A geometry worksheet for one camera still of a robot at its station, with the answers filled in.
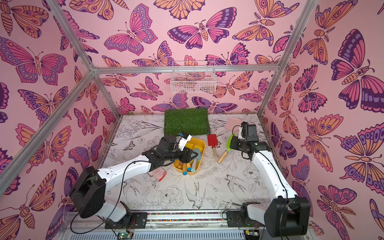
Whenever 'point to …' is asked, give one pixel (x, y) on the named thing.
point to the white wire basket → (193, 82)
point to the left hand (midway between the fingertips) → (196, 152)
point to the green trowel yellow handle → (184, 169)
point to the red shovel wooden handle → (212, 141)
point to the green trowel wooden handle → (223, 156)
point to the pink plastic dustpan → (233, 124)
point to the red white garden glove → (159, 173)
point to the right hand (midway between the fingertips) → (231, 141)
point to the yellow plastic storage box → (198, 145)
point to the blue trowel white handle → (197, 158)
